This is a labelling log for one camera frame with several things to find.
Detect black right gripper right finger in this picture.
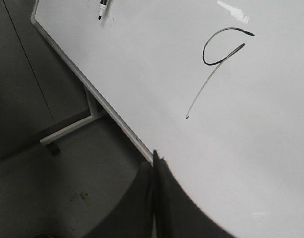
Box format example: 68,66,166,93
153,150,234,238

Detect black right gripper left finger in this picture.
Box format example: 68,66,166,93
85,162,154,238

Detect black white whiteboard marker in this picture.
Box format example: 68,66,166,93
98,0,109,20

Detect white whiteboard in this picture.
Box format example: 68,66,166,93
31,0,304,238

